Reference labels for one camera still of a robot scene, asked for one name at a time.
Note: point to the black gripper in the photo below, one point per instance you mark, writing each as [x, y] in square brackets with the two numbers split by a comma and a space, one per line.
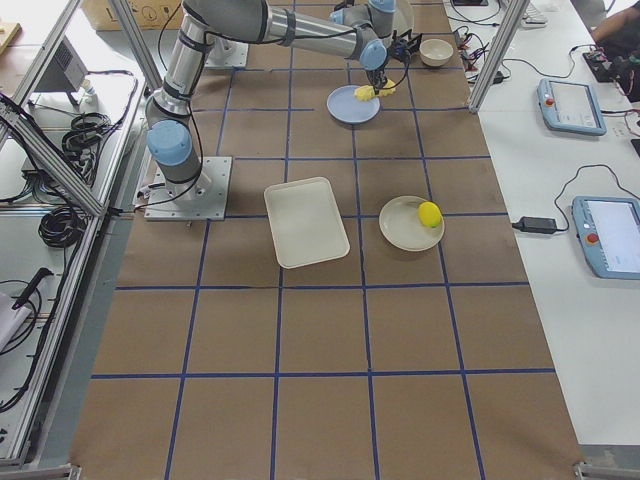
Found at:
[375, 77]

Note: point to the blue plate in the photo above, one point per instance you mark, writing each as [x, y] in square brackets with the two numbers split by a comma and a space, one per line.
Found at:
[343, 105]

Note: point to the black plate rack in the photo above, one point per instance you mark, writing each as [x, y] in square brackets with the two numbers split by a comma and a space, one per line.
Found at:
[414, 40]

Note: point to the white plate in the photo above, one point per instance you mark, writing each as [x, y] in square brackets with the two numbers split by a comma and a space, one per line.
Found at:
[403, 17]

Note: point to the beige bowl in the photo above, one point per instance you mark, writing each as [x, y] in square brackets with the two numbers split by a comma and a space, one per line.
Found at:
[435, 53]

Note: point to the yellow lemon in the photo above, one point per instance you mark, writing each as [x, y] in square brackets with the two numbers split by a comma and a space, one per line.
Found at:
[429, 214]

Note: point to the white oval dish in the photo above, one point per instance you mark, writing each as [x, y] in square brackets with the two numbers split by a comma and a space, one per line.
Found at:
[400, 225]

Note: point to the white rectangular tray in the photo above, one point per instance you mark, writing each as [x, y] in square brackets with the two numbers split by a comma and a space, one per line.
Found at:
[305, 223]

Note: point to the far teach pendant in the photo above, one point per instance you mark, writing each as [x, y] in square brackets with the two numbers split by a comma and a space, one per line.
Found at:
[570, 107]

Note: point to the teach pendant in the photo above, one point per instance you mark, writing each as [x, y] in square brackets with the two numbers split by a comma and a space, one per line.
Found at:
[570, 107]
[608, 232]

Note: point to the black power adapter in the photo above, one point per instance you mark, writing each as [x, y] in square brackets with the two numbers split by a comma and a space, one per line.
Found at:
[541, 225]

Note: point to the near teach pendant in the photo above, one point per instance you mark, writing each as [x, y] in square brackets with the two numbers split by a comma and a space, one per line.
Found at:
[608, 232]

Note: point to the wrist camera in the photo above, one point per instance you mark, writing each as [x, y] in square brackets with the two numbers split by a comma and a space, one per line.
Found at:
[399, 50]

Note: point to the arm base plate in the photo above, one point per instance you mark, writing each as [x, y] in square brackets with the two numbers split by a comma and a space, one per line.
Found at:
[236, 62]
[207, 199]

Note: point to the aluminium frame post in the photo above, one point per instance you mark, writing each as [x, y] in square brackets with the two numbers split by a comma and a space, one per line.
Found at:
[497, 51]

